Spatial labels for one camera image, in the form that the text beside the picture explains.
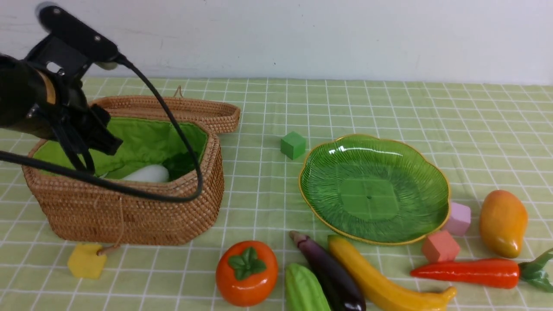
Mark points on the woven rattan basket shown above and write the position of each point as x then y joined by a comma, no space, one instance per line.
79,211

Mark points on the salmon foam cube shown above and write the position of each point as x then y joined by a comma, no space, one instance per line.
440,247

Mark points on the yellow orange toy mango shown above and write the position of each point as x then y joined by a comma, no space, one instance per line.
503,223

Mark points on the woven rattan basket lid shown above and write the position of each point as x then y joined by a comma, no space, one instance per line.
218,117

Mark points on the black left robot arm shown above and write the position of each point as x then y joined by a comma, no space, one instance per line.
17,98

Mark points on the green fabric basket liner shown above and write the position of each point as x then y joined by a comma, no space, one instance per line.
145,142

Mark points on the yellow foam cube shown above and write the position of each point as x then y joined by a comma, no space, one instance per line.
85,261

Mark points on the pink foam cube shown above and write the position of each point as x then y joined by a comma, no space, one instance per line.
459,219

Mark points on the white toy radish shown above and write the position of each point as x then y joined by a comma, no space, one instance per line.
168,170

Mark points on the orange toy persimmon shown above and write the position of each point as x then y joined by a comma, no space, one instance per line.
247,273

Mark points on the purple toy eggplant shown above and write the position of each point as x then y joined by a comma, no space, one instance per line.
340,290

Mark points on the green glass leaf plate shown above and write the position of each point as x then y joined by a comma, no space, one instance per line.
375,190

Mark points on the green checkered tablecloth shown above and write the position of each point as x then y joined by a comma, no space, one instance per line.
482,136

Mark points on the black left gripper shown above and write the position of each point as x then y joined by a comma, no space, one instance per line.
60,99

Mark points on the orange toy carrot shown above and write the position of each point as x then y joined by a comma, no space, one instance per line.
491,272

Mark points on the yellow toy banana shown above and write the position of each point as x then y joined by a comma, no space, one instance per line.
381,291

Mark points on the green foam cube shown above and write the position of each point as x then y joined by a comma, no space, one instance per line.
293,145

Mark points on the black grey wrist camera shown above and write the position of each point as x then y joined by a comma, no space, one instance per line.
70,44

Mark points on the green toy bitter gourd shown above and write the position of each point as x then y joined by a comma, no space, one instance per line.
303,291

